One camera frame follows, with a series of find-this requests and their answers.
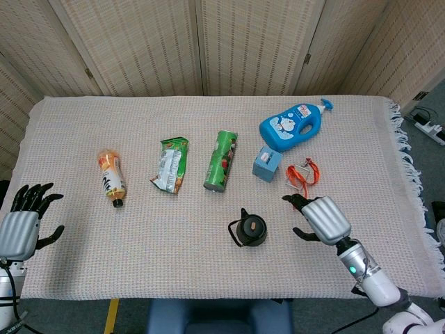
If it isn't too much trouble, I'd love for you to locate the white woven tablecloth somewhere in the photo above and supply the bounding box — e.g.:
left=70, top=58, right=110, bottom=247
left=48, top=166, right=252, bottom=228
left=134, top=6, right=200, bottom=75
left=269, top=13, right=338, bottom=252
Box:
left=9, top=94, right=445, bottom=301

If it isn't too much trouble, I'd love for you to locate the white power strip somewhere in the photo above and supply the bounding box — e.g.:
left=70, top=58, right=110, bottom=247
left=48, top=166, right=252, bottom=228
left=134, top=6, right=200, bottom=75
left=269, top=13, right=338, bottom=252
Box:
left=405, top=106, right=445, bottom=145

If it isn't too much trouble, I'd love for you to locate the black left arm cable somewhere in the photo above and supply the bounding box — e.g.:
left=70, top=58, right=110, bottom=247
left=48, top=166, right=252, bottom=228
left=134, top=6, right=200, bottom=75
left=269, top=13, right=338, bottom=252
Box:
left=0, top=259, right=29, bottom=334

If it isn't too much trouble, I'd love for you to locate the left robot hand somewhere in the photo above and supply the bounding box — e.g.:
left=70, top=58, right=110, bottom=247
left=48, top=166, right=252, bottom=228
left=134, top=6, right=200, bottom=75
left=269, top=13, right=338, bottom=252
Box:
left=0, top=183, right=66, bottom=261

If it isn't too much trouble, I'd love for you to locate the beige woven folding screen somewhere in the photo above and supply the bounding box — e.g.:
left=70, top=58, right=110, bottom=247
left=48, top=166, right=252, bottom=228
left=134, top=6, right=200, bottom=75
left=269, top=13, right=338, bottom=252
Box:
left=0, top=0, right=445, bottom=170

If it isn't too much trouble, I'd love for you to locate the green chips can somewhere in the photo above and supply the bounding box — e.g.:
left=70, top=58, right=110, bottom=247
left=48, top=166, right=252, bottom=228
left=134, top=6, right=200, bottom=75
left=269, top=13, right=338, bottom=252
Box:
left=203, top=129, right=239, bottom=193

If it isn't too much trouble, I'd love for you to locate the blue detergent bottle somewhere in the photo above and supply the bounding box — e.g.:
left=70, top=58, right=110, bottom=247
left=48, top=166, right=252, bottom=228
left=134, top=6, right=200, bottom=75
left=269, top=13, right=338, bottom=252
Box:
left=259, top=98, right=334, bottom=153

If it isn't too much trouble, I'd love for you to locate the black kettle-shaped pot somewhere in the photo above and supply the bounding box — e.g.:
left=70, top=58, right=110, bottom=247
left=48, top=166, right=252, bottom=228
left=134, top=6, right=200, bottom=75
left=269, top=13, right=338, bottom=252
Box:
left=227, top=207, right=268, bottom=248

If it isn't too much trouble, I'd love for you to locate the small blue cardboard box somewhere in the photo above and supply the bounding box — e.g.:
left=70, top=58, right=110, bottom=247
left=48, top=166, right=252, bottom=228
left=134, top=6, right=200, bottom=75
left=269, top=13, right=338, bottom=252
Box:
left=252, top=145, right=283, bottom=183

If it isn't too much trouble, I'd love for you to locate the orange juice bottle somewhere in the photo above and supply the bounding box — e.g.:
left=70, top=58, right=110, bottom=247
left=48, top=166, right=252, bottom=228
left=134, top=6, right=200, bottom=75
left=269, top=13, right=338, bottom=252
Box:
left=97, top=148, right=128, bottom=209

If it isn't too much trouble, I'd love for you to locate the green snack bag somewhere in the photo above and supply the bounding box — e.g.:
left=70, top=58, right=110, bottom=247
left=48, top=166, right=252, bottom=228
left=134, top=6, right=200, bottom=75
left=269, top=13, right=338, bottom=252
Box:
left=149, top=136, right=191, bottom=195

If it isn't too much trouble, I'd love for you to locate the black teapot lid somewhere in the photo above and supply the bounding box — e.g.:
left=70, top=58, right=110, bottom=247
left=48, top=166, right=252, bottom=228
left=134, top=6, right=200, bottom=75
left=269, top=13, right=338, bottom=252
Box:
left=241, top=217, right=266, bottom=241

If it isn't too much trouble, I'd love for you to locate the orange lanyard with clip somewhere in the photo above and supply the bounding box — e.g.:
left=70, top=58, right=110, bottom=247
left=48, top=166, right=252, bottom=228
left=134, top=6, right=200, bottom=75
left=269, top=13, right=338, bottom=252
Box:
left=284, top=157, right=321, bottom=199

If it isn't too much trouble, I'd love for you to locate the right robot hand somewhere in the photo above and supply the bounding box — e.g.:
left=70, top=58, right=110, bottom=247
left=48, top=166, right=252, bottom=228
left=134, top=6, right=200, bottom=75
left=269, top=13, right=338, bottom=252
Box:
left=281, top=193, right=353, bottom=246

